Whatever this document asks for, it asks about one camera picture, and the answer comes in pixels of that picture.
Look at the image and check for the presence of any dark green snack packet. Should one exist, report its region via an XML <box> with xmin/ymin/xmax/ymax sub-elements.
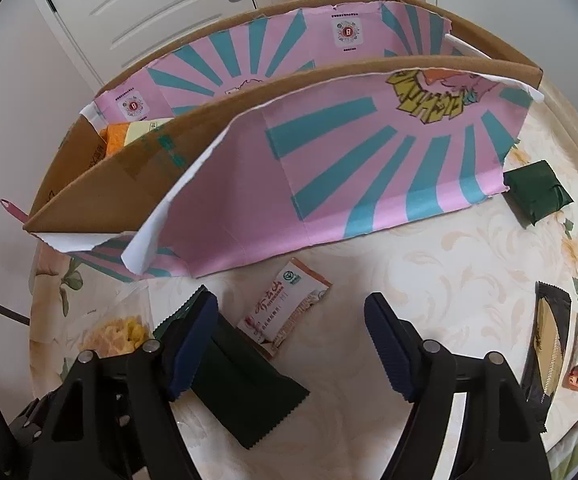
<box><xmin>153</xmin><ymin>286</ymin><xmax>310</xmax><ymax>450</ymax></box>

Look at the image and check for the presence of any white red small sachet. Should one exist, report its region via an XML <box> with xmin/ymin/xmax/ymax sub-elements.
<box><xmin>237</xmin><ymin>258</ymin><xmax>332</xmax><ymax>359</ymax></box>

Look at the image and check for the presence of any black gold snack bar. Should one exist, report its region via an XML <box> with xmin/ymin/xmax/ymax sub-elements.
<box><xmin>520</xmin><ymin>282</ymin><xmax>571</xmax><ymax>434</ymax></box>

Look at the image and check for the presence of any floral cream tablecloth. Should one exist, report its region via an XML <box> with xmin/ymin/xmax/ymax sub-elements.
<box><xmin>29</xmin><ymin>77</ymin><xmax>578</xmax><ymax>480</ymax></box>

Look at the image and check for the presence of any dark green square packet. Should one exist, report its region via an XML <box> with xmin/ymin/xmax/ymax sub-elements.
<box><xmin>504</xmin><ymin>160</ymin><xmax>574</xmax><ymax>226</ymax></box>

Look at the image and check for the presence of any orange snack packet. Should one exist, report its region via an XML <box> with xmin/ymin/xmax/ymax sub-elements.
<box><xmin>100</xmin><ymin>122</ymin><xmax>132</xmax><ymax>157</ymax></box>

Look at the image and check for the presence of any pale yellow snack packet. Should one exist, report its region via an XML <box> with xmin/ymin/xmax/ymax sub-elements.
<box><xmin>123</xmin><ymin>118</ymin><xmax>170</xmax><ymax>146</ymax></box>

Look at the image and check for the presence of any cardboard box with pink lining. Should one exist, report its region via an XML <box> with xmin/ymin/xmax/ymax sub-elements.
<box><xmin>24</xmin><ymin>0</ymin><xmax>543</xmax><ymax>281</ymax></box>

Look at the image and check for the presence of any white panel door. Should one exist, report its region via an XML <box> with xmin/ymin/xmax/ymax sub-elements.
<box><xmin>34</xmin><ymin>0</ymin><xmax>255</xmax><ymax>90</ymax></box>

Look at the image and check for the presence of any pink handled tool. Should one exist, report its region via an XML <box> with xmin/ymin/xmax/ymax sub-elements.
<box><xmin>0</xmin><ymin>198</ymin><xmax>28</xmax><ymax>224</ymax></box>

